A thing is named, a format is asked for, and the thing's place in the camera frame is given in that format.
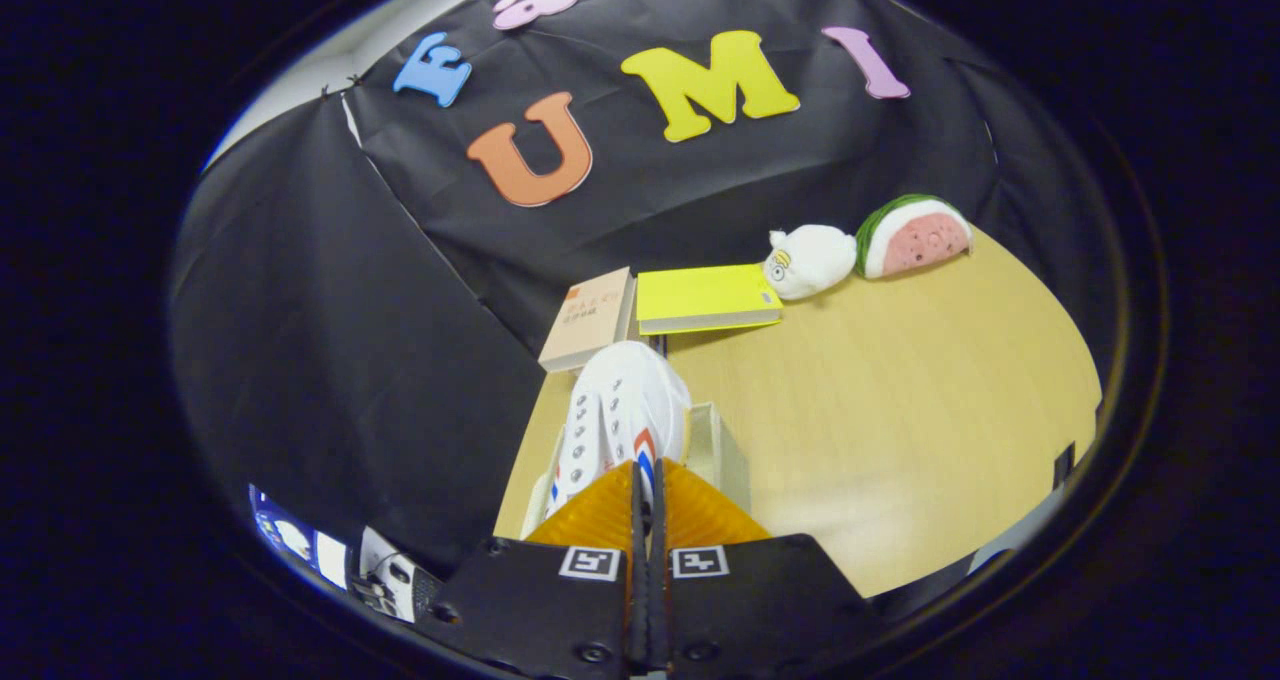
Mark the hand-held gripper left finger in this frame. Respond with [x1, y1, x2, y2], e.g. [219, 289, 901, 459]
[413, 459, 649, 680]

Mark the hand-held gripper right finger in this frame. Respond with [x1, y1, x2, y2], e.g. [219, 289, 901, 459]
[648, 457, 883, 680]

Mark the cream fabric storage box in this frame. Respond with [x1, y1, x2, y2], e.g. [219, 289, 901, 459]
[518, 400, 753, 541]

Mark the white lace-up shoe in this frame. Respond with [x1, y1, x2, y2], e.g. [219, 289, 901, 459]
[545, 340, 693, 521]

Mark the beige cover book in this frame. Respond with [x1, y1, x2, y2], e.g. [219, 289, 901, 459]
[537, 266, 639, 375]

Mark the yellow cover book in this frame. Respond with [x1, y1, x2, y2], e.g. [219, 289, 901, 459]
[636, 263, 784, 337]

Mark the white plush toy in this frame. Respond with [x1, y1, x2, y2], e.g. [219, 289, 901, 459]
[763, 224, 859, 301]

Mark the black backdrop cloth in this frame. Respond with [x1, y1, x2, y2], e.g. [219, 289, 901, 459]
[170, 0, 1121, 576]

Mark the watermelon slice plush toy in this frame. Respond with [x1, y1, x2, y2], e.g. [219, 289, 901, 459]
[855, 194, 974, 280]

